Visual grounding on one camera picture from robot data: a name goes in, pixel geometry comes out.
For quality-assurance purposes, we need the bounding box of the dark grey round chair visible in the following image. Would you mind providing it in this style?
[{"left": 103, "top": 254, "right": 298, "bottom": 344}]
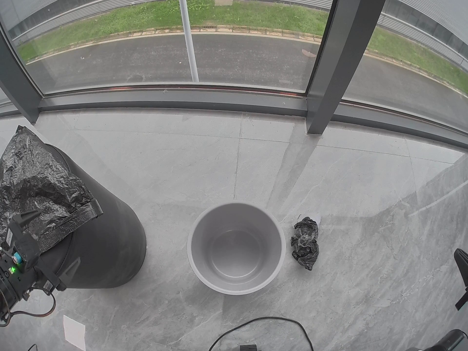
[{"left": 35, "top": 143, "right": 147, "bottom": 289}]

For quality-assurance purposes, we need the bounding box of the window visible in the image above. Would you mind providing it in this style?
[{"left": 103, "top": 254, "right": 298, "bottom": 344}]
[{"left": 0, "top": 0, "right": 468, "bottom": 136}]

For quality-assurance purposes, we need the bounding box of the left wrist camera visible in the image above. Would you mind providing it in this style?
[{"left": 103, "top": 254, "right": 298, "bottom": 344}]
[{"left": 0, "top": 242, "right": 40, "bottom": 275}]

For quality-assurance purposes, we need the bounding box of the black plastic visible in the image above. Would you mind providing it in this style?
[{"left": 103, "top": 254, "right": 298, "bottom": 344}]
[{"left": 291, "top": 216, "right": 320, "bottom": 271}]

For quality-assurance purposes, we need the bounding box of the black cable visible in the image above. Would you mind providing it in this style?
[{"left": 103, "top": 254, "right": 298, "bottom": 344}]
[
  {"left": 211, "top": 317, "right": 314, "bottom": 351},
  {"left": 0, "top": 290, "right": 56, "bottom": 322}
]

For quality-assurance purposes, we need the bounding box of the black plastic bag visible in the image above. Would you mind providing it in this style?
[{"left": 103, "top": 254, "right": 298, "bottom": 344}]
[{"left": 0, "top": 125, "right": 104, "bottom": 255}]

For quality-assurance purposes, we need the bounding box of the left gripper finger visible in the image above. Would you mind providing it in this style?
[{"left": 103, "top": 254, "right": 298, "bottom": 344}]
[
  {"left": 14, "top": 211, "right": 41, "bottom": 230},
  {"left": 54, "top": 258, "right": 82, "bottom": 291}
]

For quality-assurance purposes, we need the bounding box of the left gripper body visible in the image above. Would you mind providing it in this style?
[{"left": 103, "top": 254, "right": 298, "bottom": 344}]
[{"left": 4, "top": 221, "right": 67, "bottom": 292}]

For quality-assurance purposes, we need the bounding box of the white trash bin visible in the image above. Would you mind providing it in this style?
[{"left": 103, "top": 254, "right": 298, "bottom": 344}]
[{"left": 187, "top": 203, "right": 286, "bottom": 295}]

